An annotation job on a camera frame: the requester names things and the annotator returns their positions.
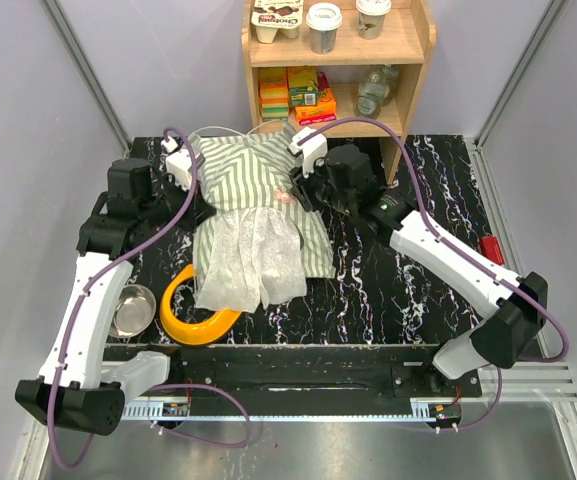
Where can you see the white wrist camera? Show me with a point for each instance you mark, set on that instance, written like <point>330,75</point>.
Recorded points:
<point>178,162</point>
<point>311,145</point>

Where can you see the clear glass jar front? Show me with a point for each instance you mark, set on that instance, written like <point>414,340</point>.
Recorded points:
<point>371,92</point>

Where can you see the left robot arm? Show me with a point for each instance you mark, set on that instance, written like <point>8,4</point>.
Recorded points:
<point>71,390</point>

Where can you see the yellow green sponge stack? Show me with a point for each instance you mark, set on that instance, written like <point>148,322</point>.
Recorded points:
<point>273,93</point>

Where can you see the orange snack box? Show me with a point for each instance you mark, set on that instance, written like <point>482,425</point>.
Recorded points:
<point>324,111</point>

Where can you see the paper coffee cup left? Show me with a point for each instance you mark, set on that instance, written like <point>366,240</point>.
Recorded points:
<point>323,20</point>

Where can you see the chobani yogurt pack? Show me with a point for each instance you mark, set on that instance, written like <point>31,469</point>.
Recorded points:
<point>272,17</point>

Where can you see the paper coffee cup right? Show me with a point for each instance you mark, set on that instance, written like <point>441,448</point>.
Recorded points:
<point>371,17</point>

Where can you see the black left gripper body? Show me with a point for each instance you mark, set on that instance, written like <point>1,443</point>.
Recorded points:
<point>161,207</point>

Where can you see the clear glass jar back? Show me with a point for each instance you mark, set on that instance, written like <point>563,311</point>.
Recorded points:
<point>391,75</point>

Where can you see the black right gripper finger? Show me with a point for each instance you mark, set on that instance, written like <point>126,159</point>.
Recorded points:
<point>297,176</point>
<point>300,193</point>

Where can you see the paper coffee cup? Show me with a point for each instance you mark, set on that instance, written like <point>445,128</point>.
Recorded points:
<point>371,17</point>
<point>323,20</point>

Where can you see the red snack box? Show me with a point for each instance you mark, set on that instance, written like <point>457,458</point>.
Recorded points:
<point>490,248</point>

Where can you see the red pink packet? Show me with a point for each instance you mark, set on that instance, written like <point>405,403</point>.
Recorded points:
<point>323,87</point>

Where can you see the aluminium frame post left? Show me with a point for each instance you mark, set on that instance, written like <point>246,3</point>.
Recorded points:
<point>66,32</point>

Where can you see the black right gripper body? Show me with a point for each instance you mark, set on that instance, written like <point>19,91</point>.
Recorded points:
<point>320,193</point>

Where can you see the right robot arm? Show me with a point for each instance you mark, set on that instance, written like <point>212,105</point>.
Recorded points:
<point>511,306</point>

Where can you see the wooden shelf unit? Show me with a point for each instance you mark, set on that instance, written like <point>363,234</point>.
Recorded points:
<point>407,41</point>

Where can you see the green striped pet tent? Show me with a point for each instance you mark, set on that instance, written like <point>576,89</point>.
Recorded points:
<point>260,247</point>

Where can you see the white cable duct rail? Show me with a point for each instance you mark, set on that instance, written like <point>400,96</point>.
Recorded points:
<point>355,407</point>

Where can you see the clear glass jar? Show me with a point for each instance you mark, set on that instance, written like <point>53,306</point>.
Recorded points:
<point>391,75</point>
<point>371,92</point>

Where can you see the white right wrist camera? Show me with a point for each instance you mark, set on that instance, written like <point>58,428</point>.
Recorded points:
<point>311,145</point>

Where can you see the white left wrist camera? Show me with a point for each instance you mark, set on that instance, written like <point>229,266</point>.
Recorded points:
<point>178,162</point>

